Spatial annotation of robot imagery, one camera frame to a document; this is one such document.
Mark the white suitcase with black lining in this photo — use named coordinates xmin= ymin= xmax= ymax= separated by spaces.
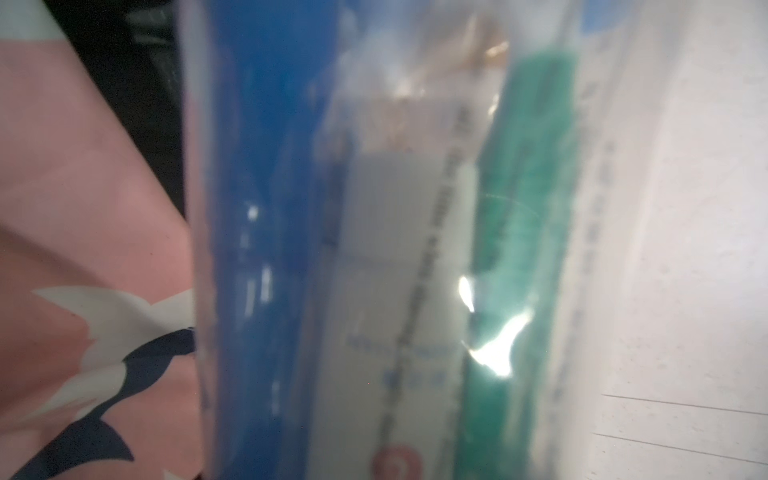
xmin=45 ymin=1 xmax=185 ymax=214

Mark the pink navy patterned garment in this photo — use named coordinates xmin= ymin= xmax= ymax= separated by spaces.
xmin=1 ymin=39 xmax=202 ymax=479

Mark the clear cup with blue lid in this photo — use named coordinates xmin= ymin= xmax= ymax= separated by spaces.
xmin=178 ymin=1 xmax=688 ymax=479

